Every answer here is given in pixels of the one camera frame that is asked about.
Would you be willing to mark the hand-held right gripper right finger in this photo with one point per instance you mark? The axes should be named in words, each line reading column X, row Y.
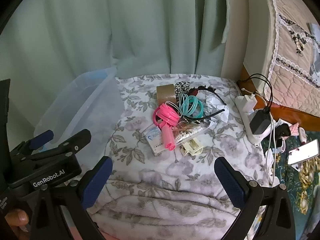
column 230, row 182

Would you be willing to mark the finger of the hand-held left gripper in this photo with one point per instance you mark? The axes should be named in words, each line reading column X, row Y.
column 75, row 140
column 42, row 136

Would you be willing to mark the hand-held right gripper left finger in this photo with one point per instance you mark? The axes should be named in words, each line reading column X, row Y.
column 96, row 183

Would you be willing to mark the clear plastic storage container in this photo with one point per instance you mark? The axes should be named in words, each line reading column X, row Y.
column 75, row 105

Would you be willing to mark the cream hair claw clip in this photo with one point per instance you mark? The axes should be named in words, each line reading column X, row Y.
column 191, row 148

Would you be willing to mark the clear bag of pearl beads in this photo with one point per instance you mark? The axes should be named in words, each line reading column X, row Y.
column 190, row 133

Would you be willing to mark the small blue and white box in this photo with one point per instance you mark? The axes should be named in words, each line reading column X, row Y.
column 153, row 140

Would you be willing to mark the bundle of teal thin bangles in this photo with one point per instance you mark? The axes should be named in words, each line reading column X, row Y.
column 191, row 106

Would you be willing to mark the pink disc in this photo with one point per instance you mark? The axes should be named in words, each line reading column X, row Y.
column 166, row 113

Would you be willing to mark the person's left hand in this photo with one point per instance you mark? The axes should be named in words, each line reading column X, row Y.
column 17, row 217

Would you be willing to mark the white power strip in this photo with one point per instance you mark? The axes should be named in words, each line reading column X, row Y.
column 243, row 120

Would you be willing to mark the black power adapter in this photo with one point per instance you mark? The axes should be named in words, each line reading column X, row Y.
column 260, row 122

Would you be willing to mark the black cloth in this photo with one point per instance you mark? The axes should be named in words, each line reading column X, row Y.
column 283, row 130

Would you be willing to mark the dark green floral sheet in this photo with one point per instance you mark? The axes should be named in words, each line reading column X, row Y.
column 305, row 180

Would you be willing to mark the smartphone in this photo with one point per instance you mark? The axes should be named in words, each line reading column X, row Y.
column 303, row 152

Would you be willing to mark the white charger plug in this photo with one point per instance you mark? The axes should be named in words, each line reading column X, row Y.
column 248, row 102

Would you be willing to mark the pink cloth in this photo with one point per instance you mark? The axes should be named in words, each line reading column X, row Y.
column 294, row 128

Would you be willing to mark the leopard print scrunchie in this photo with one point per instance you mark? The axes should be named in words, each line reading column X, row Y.
column 182, row 87

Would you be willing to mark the pale green curtain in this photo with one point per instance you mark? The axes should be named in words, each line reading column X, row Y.
column 100, row 30

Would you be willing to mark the beige quilted lace cover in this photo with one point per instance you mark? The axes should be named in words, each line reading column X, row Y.
column 292, row 62

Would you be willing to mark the white mattress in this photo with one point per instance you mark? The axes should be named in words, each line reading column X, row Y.
column 260, row 30

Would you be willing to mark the wooden bed frame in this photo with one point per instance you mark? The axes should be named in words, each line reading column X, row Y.
column 287, row 110

